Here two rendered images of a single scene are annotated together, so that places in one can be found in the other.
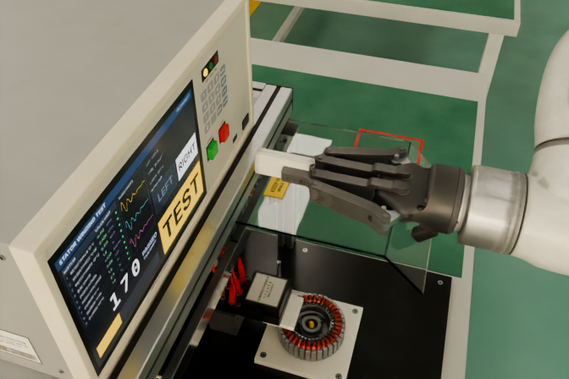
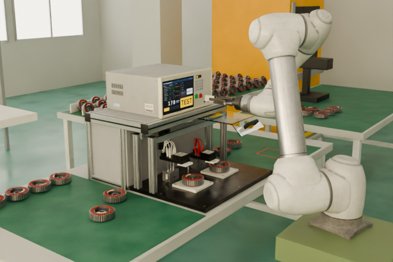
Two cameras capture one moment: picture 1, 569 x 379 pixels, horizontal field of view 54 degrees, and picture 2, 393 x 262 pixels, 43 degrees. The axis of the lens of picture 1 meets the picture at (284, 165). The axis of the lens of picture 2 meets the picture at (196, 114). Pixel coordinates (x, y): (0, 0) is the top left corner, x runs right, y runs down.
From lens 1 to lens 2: 2.09 m
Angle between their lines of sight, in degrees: 33
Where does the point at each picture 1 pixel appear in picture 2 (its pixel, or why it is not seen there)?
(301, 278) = not seen: hidden behind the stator
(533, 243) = (251, 104)
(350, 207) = (219, 101)
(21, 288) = (157, 88)
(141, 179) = (179, 85)
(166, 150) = (185, 84)
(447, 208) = (237, 100)
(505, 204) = (248, 97)
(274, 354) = (206, 171)
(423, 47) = not seen: hidden behind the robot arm
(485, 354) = not seen: outside the picture
